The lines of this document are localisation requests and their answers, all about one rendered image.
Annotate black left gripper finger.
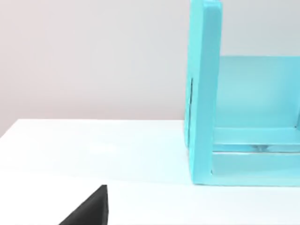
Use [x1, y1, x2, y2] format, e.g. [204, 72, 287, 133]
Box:
[58, 184, 109, 225]

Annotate light blue rack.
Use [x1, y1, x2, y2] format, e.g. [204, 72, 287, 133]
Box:
[183, 0, 300, 188]

